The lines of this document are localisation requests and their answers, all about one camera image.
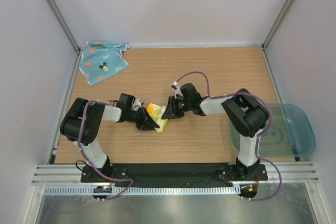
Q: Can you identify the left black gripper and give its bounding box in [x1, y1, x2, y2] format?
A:
[126, 106, 159, 131]

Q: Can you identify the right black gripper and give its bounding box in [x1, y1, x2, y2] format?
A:
[162, 96, 192, 120]

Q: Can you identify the yellow green crocodile towel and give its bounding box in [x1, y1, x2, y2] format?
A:
[146, 103, 168, 133]

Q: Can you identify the blue cartoon mouse towel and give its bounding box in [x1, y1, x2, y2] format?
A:
[79, 40, 129, 86]

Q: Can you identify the teal transparent plastic tub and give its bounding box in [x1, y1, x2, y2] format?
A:
[228, 103, 316, 158]

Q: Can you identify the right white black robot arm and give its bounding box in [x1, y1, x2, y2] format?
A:
[161, 88, 270, 180]

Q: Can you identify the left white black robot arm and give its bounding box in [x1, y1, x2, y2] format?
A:
[60, 93, 160, 182]

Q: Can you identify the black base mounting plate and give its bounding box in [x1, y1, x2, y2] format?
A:
[81, 163, 268, 187]

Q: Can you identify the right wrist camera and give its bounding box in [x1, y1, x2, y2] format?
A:
[175, 83, 202, 101]

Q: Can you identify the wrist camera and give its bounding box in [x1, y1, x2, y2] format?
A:
[116, 93, 144, 111]
[175, 83, 202, 101]

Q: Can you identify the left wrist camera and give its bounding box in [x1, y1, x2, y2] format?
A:
[116, 93, 144, 111]

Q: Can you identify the white slotted cable duct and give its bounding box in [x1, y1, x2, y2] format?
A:
[44, 185, 240, 197]

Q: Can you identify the aluminium frame rail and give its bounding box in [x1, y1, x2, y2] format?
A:
[32, 162, 318, 188]

